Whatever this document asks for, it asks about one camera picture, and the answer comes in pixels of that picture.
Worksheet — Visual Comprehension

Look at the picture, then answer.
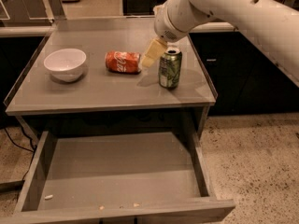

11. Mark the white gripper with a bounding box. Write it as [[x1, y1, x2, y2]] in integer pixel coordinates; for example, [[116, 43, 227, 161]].
[[141, 0, 189, 67]]

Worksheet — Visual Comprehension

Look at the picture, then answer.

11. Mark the red coke can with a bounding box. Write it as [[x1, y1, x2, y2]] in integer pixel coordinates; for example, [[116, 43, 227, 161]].
[[105, 51, 141, 74]]

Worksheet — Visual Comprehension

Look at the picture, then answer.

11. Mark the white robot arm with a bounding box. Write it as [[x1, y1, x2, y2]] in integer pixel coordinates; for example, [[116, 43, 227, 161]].
[[141, 0, 299, 84]]

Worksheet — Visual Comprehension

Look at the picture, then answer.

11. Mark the green soda can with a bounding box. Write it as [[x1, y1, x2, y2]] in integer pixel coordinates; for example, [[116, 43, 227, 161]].
[[158, 47, 182, 89]]

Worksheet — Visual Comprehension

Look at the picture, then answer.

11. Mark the grey cabinet with top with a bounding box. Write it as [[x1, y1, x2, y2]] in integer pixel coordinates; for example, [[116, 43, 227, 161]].
[[3, 15, 218, 142]]

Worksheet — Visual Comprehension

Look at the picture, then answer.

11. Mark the open grey top drawer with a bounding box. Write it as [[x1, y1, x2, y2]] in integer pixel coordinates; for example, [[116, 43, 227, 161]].
[[1, 128, 235, 224]]

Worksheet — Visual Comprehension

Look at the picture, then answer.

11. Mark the white crumb in drawer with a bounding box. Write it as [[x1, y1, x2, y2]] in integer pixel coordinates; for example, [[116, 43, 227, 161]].
[[44, 195, 53, 200]]

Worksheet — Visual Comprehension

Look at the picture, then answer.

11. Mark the white ceramic bowl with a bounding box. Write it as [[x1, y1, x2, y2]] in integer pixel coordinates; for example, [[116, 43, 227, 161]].
[[43, 49, 87, 82]]

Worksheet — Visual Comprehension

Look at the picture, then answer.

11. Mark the black floor cable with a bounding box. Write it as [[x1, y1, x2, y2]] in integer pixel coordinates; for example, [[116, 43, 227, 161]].
[[2, 125, 37, 182]]

